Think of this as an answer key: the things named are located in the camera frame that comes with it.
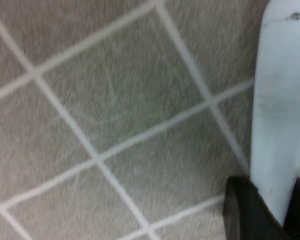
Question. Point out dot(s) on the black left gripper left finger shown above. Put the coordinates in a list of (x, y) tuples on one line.
[(247, 215)]

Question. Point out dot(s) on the light blue plastic utensil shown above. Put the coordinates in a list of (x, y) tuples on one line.
[(280, 100)]

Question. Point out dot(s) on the grey grid tablecloth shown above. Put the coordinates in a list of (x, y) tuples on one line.
[(115, 100)]

